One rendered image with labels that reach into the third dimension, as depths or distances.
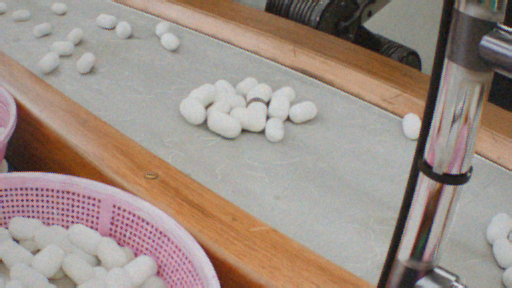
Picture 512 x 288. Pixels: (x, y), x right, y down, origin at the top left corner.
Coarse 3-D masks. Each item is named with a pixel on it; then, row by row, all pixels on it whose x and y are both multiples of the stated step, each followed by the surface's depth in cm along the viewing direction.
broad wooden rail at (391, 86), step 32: (128, 0) 101; (160, 0) 97; (192, 0) 97; (224, 0) 99; (224, 32) 88; (256, 32) 85; (288, 32) 86; (320, 32) 88; (288, 64) 80; (320, 64) 78; (352, 64) 77; (384, 64) 79; (384, 96) 73; (416, 96) 71
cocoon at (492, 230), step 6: (498, 216) 49; (504, 216) 49; (492, 222) 49; (498, 222) 48; (504, 222) 48; (510, 222) 49; (492, 228) 48; (498, 228) 48; (504, 228) 48; (510, 228) 49; (486, 234) 49; (492, 234) 48; (498, 234) 48; (504, 234) 48; (492, 240) 48
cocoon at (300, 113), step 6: (306, 102) 66; (294, 108) 65; (300, 108) 65; (306, 108) 65; (312, 108) 66; (294, 114) 65; (300, 114) 65; (306, 114) 65; (312, 114) 66; (294, 120) 65; (300, 120) 65; (306, 120) 66
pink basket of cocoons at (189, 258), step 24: (0, 192) 45; (24, 192) 46; (48, 192) 46; (72, 192) 46; (96, 192) 46; (120, 192) 45; (0, 216) 45; (48, 216) 46; (96, 216) 46; (120, 216) 45; (144, 216) 44; (168, 216) 43; (120, 240) 45; (168, 240) 43; (192, 240) 41; (168, 264) 43; (192, 264) 41
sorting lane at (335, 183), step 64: (0, 0) 102; (64, 0) 103; (64, 64) 75; (128, 64) 76; (192, 64) 78; (256, 64) 80; (128, 128) 61; (192, 128) 62; (320, 128) 66; (384, 128) 67; (256, 192) 53; (320, 192) 54; (384, 192) 55; (384, 256) 47; (448, 256) 47
